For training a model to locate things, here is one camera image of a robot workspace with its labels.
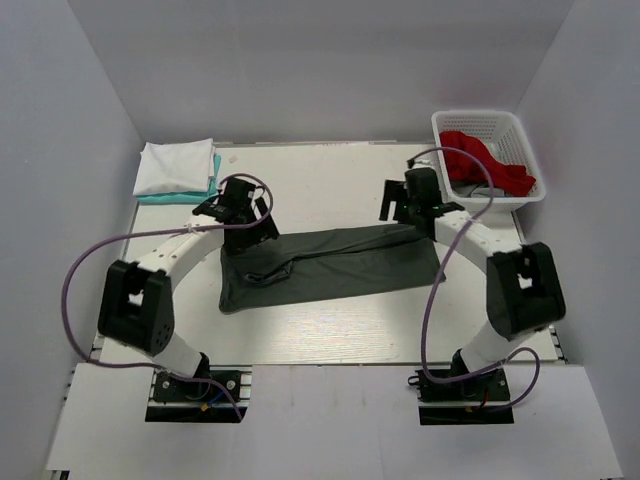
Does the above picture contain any dark grey t shirt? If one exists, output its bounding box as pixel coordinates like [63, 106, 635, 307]
[219, 224, 440, 314]

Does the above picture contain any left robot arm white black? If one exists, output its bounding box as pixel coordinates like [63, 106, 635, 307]
[98, 174, 279, 381]

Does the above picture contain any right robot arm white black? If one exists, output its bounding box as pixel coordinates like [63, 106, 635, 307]
[379, 168, 566, 384]

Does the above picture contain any grey t shirt in basket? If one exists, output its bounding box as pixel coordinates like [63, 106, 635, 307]
[452, 182, 507, 198]

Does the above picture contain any folded teal t shirt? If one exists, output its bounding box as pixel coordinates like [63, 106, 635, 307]
[136, 153, 221, 205]

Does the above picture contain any folded white t shirt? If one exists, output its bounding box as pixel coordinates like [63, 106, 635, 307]
[133, 138, 215, 196]

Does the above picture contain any red t shirt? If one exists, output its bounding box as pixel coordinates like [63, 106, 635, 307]
[439, 131, 536, 197]

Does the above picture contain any white plastic basket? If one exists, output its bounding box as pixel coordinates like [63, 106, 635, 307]
[431, 110, 546, 213]

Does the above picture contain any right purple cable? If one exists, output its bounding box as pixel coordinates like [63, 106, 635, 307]
[407, 147, 542, 412]

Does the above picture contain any purple cable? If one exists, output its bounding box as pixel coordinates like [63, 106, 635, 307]
[60, 174, 275, 421]
[407, 147, 542, 412]

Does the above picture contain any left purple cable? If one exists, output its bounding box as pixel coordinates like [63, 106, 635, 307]
[60, 174, 275, 421]

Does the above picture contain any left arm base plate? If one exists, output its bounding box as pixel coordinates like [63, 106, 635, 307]
[145, 367, 252, 424]

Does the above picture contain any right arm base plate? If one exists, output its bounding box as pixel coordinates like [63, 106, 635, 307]
[407, 370, 514, 426]

